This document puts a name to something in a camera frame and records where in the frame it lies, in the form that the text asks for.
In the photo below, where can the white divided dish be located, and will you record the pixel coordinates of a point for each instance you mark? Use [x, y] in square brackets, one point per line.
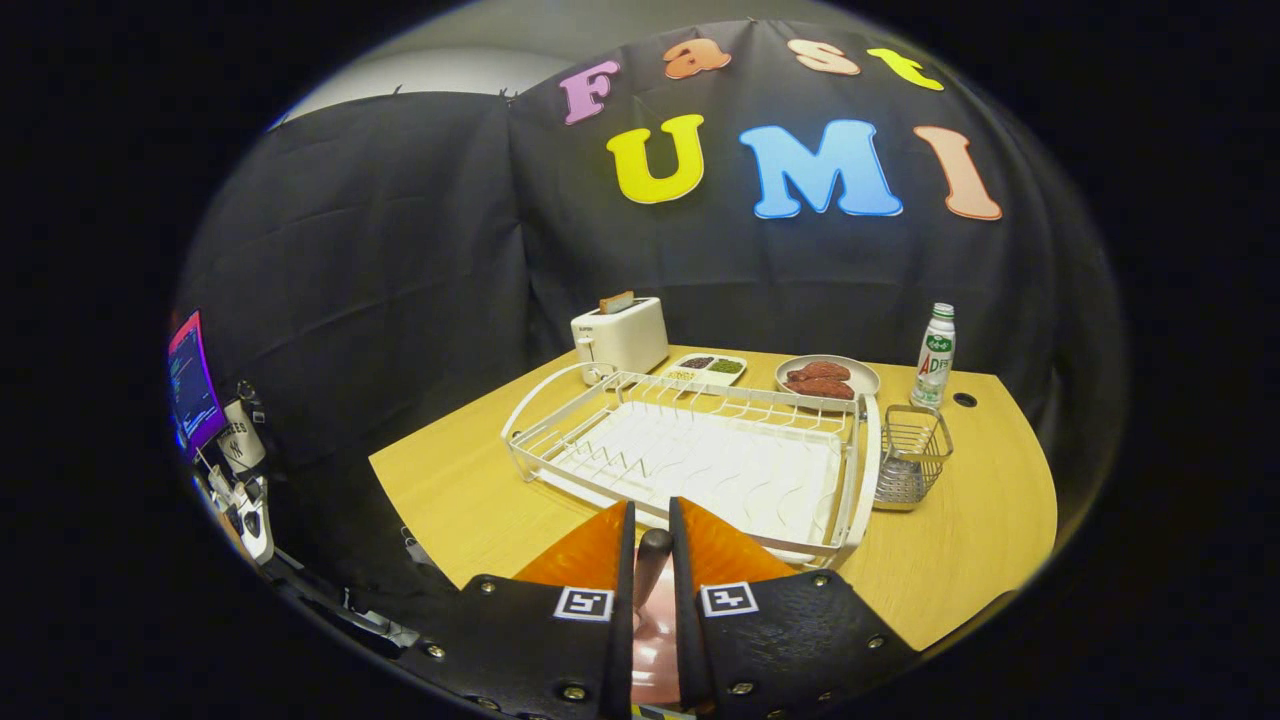
[705, 378]

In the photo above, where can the pink plate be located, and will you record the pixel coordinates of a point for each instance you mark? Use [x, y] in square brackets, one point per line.
[655, 650]

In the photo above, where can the red raw meat slice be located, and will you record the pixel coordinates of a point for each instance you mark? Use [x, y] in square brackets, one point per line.
[820, 389]
[820, 371]

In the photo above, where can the white toaster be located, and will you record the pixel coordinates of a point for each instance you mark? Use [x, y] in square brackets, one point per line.
[625, 340]

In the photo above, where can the black backdrop cloth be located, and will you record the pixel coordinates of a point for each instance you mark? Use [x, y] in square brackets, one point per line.
[400, 250]

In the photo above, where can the white and black device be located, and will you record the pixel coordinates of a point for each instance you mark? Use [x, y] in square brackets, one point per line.
[255, 520]

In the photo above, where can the yellow soybeans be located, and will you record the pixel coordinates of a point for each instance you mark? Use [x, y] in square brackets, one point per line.
[681, 376]

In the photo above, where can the green mung beans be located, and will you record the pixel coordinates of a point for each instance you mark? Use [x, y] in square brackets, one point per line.
[727, 367]

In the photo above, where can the computer monitor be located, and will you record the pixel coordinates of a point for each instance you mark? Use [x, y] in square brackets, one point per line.
[195, 385]

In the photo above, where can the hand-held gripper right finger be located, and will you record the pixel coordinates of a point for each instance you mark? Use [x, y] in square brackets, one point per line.
[682, 600]

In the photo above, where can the white drip tray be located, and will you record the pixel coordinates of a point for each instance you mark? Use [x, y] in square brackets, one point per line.
[720, 470]

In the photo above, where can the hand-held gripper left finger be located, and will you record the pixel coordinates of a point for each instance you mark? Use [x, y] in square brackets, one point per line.
[622, 600]

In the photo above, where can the bread slice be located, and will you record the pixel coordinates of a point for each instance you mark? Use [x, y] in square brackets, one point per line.
[617, 302]

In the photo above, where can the white drink bottle green label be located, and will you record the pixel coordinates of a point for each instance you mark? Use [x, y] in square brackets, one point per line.
[935, 360]

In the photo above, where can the white printed mug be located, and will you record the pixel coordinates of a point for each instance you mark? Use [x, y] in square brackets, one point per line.
[240, 440]

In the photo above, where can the grey round plate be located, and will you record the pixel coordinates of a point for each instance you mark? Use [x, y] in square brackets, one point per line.
[865, 378]

